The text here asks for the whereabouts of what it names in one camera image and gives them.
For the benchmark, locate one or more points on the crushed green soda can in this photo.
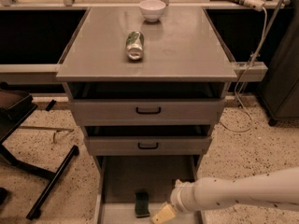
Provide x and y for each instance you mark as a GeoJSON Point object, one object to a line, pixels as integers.
{"type": "Point", "coordinates": [134, 45]}

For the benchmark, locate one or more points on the grey bottom drawer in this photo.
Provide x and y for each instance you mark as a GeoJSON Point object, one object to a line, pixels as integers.
{"type": "Point", "coordinates": [122, 177]}

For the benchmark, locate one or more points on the dark green sponge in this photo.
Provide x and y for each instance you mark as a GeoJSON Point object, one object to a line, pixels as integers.
{"type": "Point", "coordinates": [142, 204]}

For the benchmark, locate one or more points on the white ceramic bowl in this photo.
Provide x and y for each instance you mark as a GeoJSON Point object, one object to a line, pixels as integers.
{"type": "Point", "coordinates": [152, 10]}

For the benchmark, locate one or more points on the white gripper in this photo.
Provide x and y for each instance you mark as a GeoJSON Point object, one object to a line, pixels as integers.
{"type": "Point", "coordinates": [177, 197]}

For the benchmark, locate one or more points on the grey top drawer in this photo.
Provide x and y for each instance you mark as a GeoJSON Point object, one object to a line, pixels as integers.
{"type": "Point", "coordinates": [144, 103]}

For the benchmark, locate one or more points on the grey drawer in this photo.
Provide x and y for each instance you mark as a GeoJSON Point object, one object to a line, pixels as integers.
{"type": "Point", "coordinates": [122, 177]}
{"type": "Point", "coordinates": [144, 103]}
{"type": "Point", "coordinates": [146, 140]}

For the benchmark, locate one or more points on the grey drawer cabinet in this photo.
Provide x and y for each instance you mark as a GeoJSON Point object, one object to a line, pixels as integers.
{"type": "Point", "coordinates": [181, 47]}

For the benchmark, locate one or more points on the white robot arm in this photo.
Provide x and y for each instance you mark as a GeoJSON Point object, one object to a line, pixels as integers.
{"type": "Point", "coordinates": [279, 189]}

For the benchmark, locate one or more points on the dark grey side cabinet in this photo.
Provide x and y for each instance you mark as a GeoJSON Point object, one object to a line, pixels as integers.
{"type": "Point", "coordinates": [279, 90]}

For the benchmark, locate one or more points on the grey middle drawer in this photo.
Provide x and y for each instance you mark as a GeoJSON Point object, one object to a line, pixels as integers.
{"type": "Point", "coordinates": [146, 140]}

